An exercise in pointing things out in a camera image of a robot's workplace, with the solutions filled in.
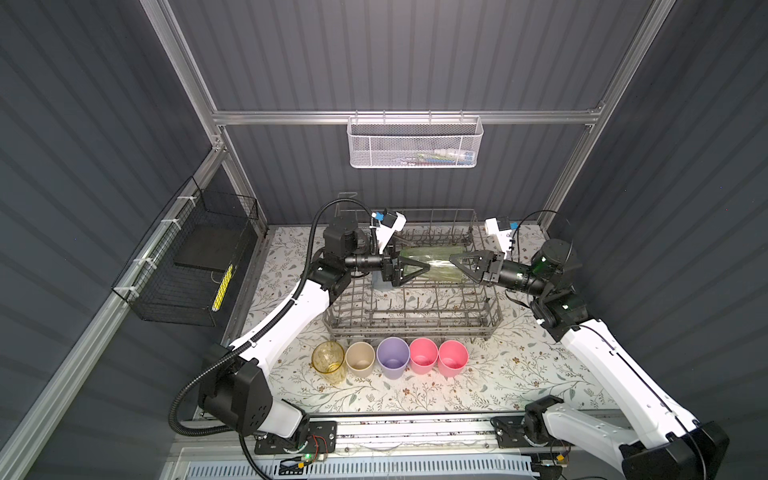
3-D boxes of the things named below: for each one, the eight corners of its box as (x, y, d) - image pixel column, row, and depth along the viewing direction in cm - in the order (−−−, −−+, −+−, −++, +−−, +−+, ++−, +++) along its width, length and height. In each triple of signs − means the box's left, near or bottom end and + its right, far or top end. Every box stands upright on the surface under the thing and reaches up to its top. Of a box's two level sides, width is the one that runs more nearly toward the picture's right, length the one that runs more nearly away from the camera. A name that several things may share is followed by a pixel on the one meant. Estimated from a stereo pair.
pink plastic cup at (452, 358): (436, 381, 84) (440, 369, 76) (433, 354, 89) (437, 340, 81) (463, 381, 84) (471, 369, 76) (459, 354, 89) (466, 340, 81)
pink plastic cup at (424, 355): (410, 379, 84) (412, 366, 76) (409, 352, 89) (411, 337, 81) (435, 379, 84) (439, 366, 76) (432, 352, 89) (436, 337, 81)
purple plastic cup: (373, 377, 85) (370, 361, 75) (384, 350, 90) (383, 331, 80) (399, 388, 83) (400, 373, 73) (409, 359, 88) (411, 341, 78)
